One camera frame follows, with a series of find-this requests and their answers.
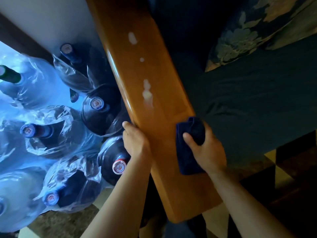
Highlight person's right hand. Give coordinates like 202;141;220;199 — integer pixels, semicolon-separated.
182;121;227;174

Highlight person's left hand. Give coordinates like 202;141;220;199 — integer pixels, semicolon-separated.
122;121;152;163

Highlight dark blue cleaning cloth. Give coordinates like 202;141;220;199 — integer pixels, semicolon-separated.
175;116;206;176

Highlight person's left forearm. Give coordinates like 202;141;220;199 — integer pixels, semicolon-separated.
80;156;153;238

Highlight person's right forearm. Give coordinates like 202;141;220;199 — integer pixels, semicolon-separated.
208;166;297;238

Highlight person's dark trousers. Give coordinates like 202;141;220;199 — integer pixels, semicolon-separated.
138;175;208;238

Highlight group of wrapped water jugs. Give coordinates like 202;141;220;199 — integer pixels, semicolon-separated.
0;41;132;233

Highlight floral throw pillow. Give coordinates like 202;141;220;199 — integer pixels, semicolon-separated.
205;0;317;73

